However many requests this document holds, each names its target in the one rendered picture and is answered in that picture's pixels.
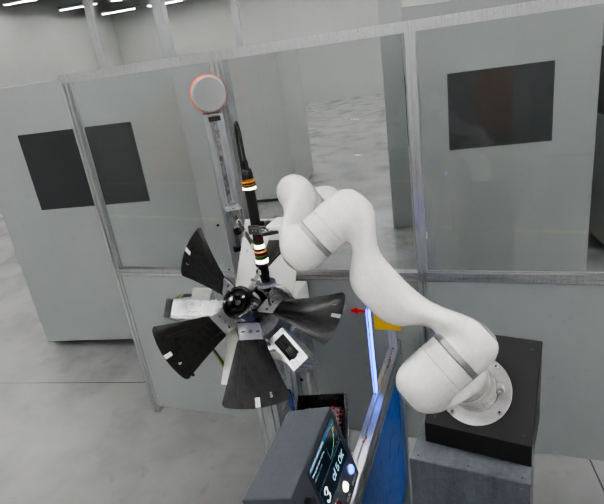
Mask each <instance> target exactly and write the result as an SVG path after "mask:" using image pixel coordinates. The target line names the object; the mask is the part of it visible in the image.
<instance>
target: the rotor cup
mask: <svg viewBox="0 0 604 504"><path fill-rule="evenodd" d="M237 299H239V300H240V301H241V303H240V304H239V305H236V304H235V301H236V300H237ZM266 299H268V298H267V296H266V295H265V294H264V293H263V292H261V291H259V290H257V291H253V290H251V289H249V288H247V287H245V286H235V287H232V288H231V289H229V290H228V291H227V292H226V294H225V295H224V298H223V301H222V307H223V311H224V313H225V314H226V315H227V316H228V317H229V318H231V319H233V320H236V321H237V322H238V323H256V322H258V323H260V325H261V326H262V325H263V324H264V323H265V322H266V321H267V319H268V318H269V314H257V312H258V311H257V309H258V308H259V307H260V306H261V304H262V303H263V302H264V301H265V300H266ZM254 302H255V303H257V304H258V306H256V305H254ZM240 319H243V320H245V321H242V320H240Z"/></svg>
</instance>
